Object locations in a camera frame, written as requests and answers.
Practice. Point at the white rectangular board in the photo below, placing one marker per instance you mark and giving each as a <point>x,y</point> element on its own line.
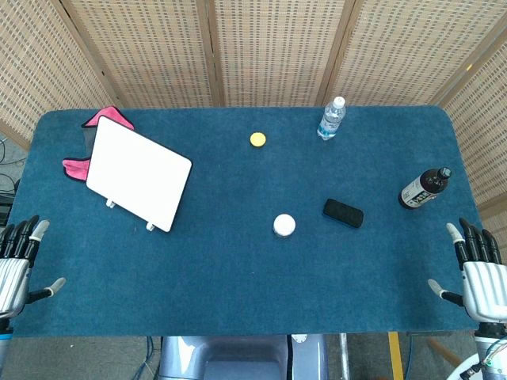
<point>138,174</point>

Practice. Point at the dark brown glass bottle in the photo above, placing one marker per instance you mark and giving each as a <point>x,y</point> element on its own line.
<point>421,190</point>

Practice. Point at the metal table leg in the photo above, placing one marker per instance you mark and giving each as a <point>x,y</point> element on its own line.
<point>344,356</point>

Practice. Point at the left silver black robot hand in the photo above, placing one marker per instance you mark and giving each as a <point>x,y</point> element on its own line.
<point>14,277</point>

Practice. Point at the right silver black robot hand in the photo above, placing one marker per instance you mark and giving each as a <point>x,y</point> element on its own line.
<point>483,285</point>

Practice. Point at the yellow floor strip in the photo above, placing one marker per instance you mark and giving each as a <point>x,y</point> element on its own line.
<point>395,356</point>

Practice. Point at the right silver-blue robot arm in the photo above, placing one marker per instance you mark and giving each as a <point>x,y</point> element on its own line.
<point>493,352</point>

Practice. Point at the blue carpet table cover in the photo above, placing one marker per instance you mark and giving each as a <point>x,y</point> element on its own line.
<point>245,285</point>

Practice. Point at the silver-blue robot torso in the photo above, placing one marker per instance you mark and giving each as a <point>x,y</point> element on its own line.
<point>237,358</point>

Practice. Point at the woven bamboo folding screen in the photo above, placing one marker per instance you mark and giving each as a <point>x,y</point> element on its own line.
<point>277,51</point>

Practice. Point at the pink microfibre cloth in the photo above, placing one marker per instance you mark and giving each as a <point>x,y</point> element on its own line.
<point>77,168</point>

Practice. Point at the clear plastic water bottle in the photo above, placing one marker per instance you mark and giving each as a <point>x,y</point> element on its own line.
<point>330,122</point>

